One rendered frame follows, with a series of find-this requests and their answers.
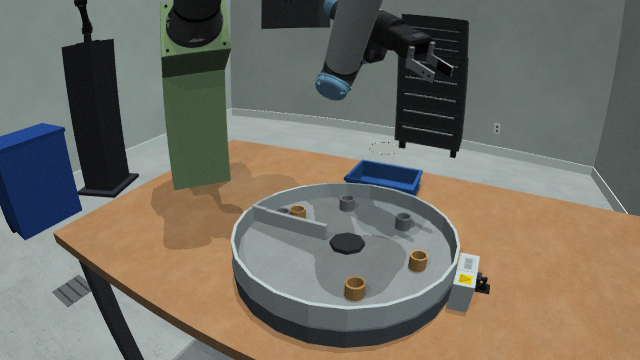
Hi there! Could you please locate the bronze bushing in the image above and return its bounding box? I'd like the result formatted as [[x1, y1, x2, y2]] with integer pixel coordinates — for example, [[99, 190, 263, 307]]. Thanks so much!
[[344, 276, 366, 301], [408, 250, 428, 272], [290, 205, 306, 219]]

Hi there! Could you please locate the blue crate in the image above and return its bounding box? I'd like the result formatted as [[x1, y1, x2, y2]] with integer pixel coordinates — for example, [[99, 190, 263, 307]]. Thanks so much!
[[344, 160, 423, 196]]

